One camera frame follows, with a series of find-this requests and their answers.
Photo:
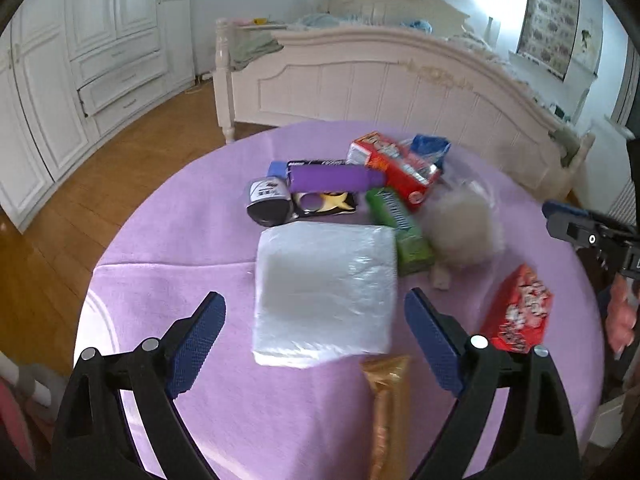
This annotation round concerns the grey fluffy ball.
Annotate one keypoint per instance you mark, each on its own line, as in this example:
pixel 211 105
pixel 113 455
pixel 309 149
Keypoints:
pixel 461 223

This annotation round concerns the black battery blister pack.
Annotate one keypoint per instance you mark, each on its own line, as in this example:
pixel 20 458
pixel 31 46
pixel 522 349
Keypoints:
pixel 319 204

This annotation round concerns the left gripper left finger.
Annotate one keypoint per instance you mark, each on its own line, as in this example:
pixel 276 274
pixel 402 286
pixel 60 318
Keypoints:
pixel 92 439

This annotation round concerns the flat red snack box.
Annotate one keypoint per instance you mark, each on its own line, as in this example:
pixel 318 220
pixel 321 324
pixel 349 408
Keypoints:
pixel 518 315

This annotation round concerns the person right hand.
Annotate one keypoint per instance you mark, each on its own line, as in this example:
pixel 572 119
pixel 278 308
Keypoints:
pixel 621 317

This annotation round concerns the red snack box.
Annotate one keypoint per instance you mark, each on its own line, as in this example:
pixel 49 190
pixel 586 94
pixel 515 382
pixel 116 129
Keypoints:
pixel 518 315
pixel 409 175

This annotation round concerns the green gum pack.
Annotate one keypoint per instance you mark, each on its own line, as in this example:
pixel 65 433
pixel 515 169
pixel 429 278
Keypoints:
pixel 414 254

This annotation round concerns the white tissue pack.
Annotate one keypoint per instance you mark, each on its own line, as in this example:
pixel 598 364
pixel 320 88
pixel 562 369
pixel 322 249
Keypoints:
pixel 323 292

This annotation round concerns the purple tablecloth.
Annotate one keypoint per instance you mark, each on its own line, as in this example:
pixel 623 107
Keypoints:
pixel 193 236

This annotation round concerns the white bed frame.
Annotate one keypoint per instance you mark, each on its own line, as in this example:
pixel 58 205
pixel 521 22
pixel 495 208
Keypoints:
pixel 406 65

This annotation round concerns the purple tube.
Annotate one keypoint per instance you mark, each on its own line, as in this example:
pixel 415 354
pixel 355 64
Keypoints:
pixel 334 178

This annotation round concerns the golden snack wrapper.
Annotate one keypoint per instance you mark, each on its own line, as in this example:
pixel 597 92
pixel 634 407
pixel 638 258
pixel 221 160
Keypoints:
pixel 388 379

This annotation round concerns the white wardrobe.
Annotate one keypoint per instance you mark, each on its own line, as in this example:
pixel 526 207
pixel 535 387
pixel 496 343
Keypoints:
pixel 73 74

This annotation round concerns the black silver pouch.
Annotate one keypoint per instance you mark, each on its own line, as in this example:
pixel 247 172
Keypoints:
pixel 269 202

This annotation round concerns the blue plastic wrapper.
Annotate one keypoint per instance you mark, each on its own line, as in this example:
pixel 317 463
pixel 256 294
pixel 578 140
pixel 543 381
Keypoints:
pixel 431 149

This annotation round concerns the floral window blind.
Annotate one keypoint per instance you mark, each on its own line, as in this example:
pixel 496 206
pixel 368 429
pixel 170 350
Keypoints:
pixel 548 34

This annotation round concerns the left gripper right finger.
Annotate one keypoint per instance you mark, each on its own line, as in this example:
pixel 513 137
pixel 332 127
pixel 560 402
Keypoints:
pixel 536 438

